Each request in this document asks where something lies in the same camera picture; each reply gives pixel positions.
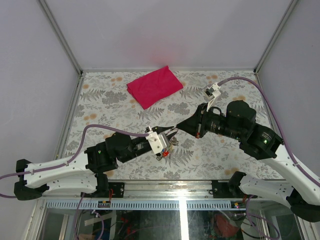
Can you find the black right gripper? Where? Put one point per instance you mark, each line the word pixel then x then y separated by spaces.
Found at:
pixel 195 125

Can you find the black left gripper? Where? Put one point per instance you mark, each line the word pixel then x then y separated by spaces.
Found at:
pixel 159 130

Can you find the large metal keyring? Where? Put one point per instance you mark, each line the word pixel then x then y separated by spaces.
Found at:
pixel 172 144

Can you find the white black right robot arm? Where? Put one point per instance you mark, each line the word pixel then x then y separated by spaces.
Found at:
pixel 300 194

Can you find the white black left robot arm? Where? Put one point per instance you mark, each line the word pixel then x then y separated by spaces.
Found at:
pixel 84 173

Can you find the floral table mat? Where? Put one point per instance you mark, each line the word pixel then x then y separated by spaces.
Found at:
pixel 105 100

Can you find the folded pink cloth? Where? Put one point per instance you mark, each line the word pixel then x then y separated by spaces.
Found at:
pixel 154 86

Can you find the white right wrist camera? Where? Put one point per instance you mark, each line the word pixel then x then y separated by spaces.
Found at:
pixel 212 93

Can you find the aluminium front rail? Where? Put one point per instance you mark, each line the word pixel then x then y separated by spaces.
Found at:
pixel 156 195

